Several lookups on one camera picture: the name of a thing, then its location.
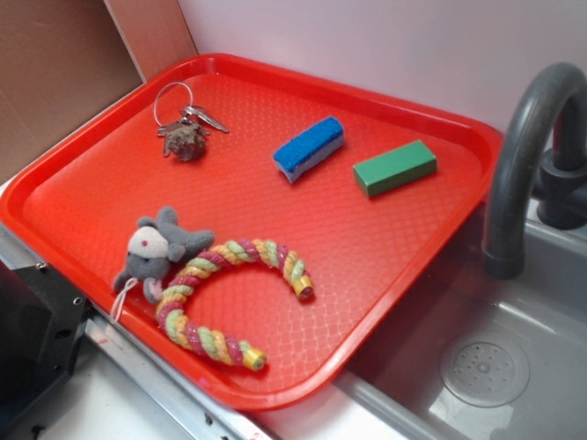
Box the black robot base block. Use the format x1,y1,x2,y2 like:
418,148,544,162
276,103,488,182
1,264,90,439

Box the green rectangular block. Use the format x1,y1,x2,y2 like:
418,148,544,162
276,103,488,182
353,140,437,198

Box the red plastic tray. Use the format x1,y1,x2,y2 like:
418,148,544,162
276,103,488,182
1,54,502,411

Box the blue sponge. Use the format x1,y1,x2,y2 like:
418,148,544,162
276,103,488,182
272,116,345,184

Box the grey plush mouse toy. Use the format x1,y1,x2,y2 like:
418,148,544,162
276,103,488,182
110,206,215,321

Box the grey toy sink basin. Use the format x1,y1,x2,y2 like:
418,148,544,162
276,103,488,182
337,211,586,439

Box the grey toy faucet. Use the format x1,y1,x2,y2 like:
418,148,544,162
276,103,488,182
482,62,586,280

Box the brown cardboard panel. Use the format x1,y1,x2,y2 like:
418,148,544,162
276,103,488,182
1,1,197,182

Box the multicolour rope toy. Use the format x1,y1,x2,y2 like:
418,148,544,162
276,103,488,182
155,238,315,371

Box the brown fuzzy keychain ball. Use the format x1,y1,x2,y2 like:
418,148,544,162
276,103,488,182
163,123,209,162

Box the silver keys on ring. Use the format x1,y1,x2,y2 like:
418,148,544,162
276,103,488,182
152,82,230,138

